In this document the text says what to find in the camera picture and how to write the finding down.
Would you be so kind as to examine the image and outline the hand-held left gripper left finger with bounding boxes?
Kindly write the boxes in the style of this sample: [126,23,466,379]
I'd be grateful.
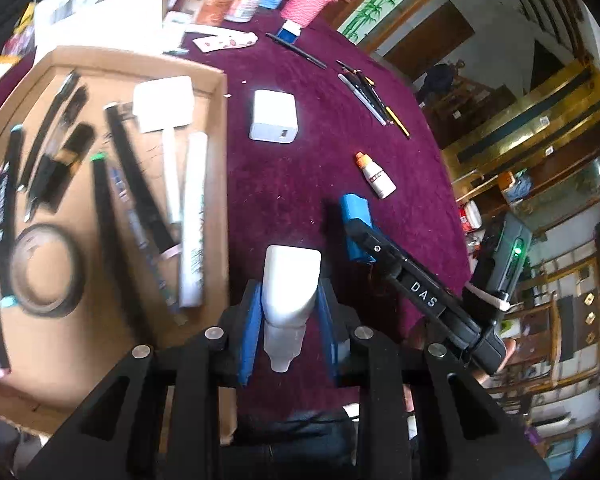
[17,279,262,480]

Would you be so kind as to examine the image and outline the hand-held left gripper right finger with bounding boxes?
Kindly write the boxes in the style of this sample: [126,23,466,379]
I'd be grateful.
[317,279,551,480]

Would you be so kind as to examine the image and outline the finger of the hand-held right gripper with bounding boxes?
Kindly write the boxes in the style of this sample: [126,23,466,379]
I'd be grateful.
[343,219,481,356]

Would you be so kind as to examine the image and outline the white plastic bottle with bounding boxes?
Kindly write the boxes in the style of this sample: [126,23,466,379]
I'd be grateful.
[262,244,323,374]

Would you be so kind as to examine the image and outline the blue rectangular case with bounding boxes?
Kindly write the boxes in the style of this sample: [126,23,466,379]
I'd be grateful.
[339,193,377,264]

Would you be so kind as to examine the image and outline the white printed pen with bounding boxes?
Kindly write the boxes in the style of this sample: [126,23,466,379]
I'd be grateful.
[178,131,209,310]

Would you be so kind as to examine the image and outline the blue patterned pen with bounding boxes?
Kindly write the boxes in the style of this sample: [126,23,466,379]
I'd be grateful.
[108,164,187,327]

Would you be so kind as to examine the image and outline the cardboard box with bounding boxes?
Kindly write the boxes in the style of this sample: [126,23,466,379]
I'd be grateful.
[0,45,230,442]

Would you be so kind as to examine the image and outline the black marker with light caps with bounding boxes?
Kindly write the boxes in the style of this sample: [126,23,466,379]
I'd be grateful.
[0,124,27,312]

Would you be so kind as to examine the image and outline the white jar red label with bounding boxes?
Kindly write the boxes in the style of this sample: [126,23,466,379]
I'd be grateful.
[459,199,484,234]

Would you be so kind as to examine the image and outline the person's dark trousers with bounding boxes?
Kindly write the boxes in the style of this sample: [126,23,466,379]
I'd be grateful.
[234,409,357,480]

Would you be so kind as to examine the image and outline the small white bottle orange cap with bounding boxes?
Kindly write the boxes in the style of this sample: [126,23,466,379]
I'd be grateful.
[354,152,397,200]

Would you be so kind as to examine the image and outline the wooden cabinet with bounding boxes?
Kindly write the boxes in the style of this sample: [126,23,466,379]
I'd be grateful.
[440,60,600,241]

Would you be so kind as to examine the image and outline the yellow and black pen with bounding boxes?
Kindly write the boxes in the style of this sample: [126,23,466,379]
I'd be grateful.
[379,104,411,139]

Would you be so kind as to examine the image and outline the plain white pen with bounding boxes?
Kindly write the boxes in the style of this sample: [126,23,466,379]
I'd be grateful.
[161,127,182,227]

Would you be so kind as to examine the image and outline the black marker green cap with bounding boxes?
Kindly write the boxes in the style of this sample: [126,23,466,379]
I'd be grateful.
[90,152,133,313]

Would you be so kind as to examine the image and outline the black tape roll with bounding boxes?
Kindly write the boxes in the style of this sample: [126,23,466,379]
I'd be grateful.
[7,224,87,319]

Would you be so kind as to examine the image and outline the white grey pen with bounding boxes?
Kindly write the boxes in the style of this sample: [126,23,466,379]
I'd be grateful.
[337,73,387,126]

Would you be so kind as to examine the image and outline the black marker red tip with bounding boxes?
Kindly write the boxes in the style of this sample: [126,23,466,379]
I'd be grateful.
[344,67,391,116]

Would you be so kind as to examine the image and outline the white charger cube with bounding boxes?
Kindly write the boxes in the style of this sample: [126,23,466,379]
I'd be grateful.
[248,89,299,142]

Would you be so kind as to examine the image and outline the short black pen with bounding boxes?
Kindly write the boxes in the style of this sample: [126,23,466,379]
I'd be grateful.
[335,59,366,79]

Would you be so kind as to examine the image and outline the short black block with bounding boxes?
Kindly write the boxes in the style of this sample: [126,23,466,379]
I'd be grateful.
[42,122,96,212]

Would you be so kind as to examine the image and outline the slim black pen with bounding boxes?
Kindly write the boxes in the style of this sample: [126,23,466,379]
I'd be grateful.
[24,85,89,222]
[17,70,81,192]

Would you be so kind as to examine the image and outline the long black pen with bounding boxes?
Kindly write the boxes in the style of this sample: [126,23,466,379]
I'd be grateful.
[265,33,328,70]

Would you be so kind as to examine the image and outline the blue and white eraser box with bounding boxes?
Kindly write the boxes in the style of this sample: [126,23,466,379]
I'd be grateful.
[275,19,304,44]

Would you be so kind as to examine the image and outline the bamboo painting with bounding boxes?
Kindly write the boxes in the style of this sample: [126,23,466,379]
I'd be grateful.
[337,0,432,49]

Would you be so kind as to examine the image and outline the pink knitted bottle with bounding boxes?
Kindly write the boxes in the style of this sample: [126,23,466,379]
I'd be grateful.
[279,0,339,29]

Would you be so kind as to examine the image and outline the small white box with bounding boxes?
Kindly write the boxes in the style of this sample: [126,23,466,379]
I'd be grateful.
[162,9,191,29]

